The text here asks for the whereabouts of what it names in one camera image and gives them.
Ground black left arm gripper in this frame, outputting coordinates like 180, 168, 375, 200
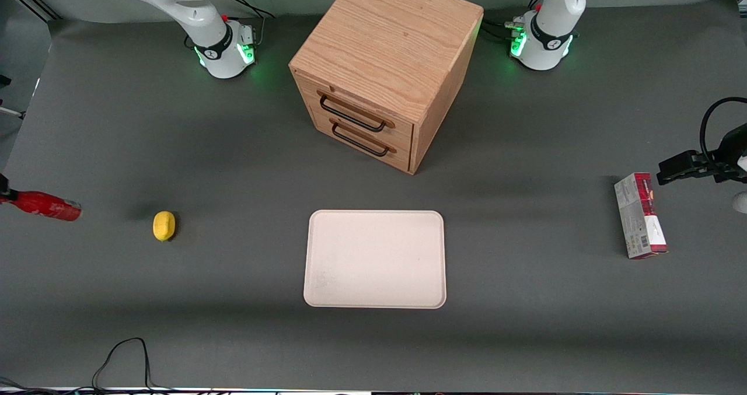
657, 123, 747, 186

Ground red coke bottle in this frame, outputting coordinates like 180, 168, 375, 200
0, 190, 83, 222

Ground white rectangular tray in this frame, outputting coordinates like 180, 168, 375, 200
303, 209, 448, 310

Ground red and grey carton box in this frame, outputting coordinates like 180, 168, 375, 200
613, 172, 668, 260

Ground yellow lemon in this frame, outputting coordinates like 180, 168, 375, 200
153, 211, 176, 242

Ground wooden drawer cabinet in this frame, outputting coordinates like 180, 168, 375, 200
288, 0, 484, 176

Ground black left arm gripper cable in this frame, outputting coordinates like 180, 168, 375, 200
699, 96, 747, 163

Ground black looped cable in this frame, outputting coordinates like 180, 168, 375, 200
0, 337, 193, 395

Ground black left arm base cables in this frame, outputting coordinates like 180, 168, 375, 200
481, 0, 547, 44

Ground black arm base cables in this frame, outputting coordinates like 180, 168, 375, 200
184, 0, 276, 51
481, 0, 547, 44

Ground black right arm base cables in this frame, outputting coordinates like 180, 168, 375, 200
184, 0, 276, 51

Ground black drawer handle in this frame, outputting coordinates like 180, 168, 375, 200
317, 90, 396, 133
329, 118, 397, 158

